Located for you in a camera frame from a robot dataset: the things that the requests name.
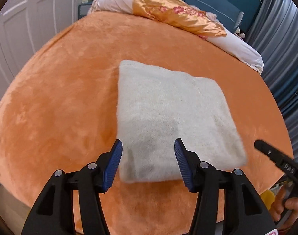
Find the cream knit sweater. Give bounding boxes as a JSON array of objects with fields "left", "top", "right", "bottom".
[{"left": 117, "top": 60, "right": 247, "bottom": 183}]

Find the white long pillow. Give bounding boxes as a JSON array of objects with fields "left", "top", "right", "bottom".
[{"left": 88, "top": 0, "right": 264, "bottom": 73}]

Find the white panelled wardrobe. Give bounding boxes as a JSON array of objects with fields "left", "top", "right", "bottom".
[{"left": 0, "top": 0, "right": 82, "bottom": 99}]

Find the orange floral satin quilt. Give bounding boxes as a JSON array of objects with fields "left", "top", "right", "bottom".
[{"left": 132, "top": 0, "right": 227, "bottom": 38}]

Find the grey blue curtain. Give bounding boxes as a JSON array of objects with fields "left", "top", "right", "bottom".
[{"left": 245, "top": 0, "right": 298, "bottom": 161}]

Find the orange plush bed cover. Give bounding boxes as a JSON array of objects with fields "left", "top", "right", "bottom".
[{"left": 0, "top": 10, "right": 294, "bottom": 235}]

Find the small bedside table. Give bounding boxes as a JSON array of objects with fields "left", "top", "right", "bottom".
[{"left": 77, "top": 1, "right": 92, "bottom": 20}]

